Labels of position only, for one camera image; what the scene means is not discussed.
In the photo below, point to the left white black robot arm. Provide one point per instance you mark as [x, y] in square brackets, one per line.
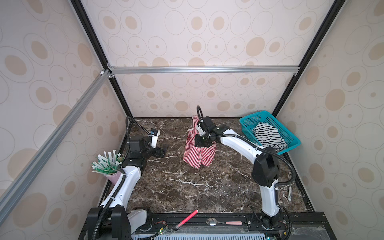
[111, 217]

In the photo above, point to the diagonal aluminium left rail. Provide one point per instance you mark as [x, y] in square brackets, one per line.
[20, 185]

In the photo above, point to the red white striped tank top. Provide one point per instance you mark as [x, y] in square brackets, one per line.
[196, 156]

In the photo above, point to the pink handled metal spoon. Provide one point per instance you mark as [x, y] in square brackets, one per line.
[213, 222]

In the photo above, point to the left black corner post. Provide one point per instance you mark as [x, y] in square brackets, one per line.
[97, 47]

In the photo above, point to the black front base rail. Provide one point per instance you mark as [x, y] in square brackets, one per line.
[293, 226]

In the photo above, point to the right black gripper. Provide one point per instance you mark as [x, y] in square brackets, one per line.
[197, 142]

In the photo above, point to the horizontal aluminium back rail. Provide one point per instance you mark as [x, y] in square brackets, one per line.
[205, 69]

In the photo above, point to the pink marker pen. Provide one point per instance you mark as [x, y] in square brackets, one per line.
[186, 219]

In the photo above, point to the teal plastic basket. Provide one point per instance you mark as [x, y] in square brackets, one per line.
[251, 121]

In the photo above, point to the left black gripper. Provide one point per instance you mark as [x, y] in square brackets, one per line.
[157, 154]

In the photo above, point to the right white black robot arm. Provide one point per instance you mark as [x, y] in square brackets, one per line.
[265, 160]

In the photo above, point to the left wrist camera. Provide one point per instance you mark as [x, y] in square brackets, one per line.
[154, 134]

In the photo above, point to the black corner post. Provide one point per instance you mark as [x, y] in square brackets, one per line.
[97, 47]
[313, 47]

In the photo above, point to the black white striped tank top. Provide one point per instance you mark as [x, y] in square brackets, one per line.
[268, 136]

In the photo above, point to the green white straws bundle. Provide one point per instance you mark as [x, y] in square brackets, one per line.
[108, 164]

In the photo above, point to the pink cup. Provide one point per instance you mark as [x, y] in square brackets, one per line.
[114, 178]

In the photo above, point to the right black corner post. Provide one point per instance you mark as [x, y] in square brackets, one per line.
[313, 47]

